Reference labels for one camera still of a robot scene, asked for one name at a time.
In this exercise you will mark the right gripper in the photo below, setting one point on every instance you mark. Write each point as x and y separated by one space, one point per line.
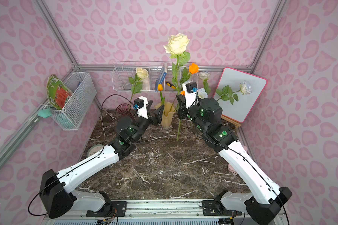
183 109

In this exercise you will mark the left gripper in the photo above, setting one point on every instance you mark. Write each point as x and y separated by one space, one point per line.
151 116

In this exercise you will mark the orange tulip bud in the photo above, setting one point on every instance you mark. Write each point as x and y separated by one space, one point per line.
160 89

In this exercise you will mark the white rose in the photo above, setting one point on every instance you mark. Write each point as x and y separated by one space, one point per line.
204 76

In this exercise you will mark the large orange rose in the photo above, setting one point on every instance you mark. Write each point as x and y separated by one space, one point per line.
193 68

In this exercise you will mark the cream rose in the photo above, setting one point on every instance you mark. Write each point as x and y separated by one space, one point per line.
139 82
176 47

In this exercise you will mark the pale blue rose back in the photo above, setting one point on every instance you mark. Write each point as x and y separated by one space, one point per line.
228 94

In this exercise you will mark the pale blue rose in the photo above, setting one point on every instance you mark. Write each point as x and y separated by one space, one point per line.
201 93
228 94

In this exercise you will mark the teal round alarm clock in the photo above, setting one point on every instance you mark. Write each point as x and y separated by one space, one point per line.
93 150

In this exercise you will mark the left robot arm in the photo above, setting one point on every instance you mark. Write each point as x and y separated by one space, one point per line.
58 189

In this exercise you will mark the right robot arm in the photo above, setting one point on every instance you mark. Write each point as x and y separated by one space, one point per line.
266 198

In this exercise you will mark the yellow flared vase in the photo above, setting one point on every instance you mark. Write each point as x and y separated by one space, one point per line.
167 116

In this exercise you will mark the dark red glass vase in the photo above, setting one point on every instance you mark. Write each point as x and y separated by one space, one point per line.
125 110

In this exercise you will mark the yellow utility knife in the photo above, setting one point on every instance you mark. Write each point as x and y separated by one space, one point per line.
171 85

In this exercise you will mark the blue book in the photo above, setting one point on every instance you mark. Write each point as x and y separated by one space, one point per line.
161 77

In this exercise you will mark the wooden easel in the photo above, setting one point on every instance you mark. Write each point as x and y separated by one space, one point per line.
234 122

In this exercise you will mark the green red picture plate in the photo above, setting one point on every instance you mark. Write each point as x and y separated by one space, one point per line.
58 93

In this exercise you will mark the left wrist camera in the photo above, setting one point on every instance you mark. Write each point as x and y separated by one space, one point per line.
140 106

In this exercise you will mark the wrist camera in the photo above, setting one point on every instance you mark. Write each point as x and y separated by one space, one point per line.
140 106
190 89

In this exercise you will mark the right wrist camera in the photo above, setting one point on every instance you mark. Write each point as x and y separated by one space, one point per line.
190 89

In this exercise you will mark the clear wall shelf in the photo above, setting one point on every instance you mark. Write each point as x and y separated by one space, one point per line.
122 71

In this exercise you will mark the whiteboard with pink frame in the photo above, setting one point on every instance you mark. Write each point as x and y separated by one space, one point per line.
241 109

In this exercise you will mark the white wire basket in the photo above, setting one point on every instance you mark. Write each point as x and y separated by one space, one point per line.
72 115

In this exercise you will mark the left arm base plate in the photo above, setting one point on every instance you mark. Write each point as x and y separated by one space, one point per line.
110 209

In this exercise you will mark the mint green wall hook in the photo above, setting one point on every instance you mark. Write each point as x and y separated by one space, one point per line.
45 113

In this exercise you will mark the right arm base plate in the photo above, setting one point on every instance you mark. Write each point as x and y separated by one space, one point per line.
215 208

